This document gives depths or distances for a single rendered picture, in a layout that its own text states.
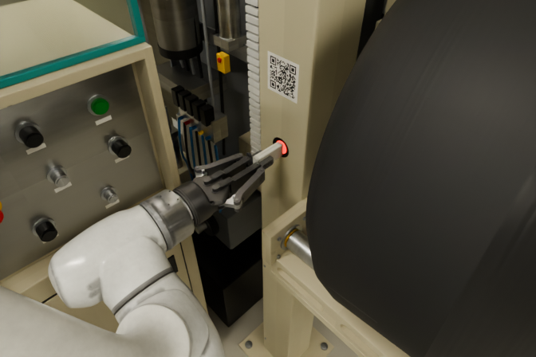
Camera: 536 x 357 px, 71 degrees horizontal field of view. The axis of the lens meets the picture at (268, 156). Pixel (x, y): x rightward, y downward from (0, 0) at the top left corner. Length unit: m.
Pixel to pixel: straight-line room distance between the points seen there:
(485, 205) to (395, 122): 0.10
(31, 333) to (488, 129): 0.41
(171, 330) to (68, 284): 0.16
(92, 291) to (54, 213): 0.28
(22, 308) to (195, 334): 0.24
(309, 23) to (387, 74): 0.25
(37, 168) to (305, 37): 0.51
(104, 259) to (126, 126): 0.30
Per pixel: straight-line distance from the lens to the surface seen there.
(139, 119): 0.80
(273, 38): 0.67
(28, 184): 0.78
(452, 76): 0.36
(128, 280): 0.58
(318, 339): 1.68
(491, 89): 0.36
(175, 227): 0.62
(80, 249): 0.60
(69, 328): 0.42
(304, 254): 0.77
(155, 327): 0.53
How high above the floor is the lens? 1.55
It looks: 41 degrees down
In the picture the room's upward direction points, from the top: straight up
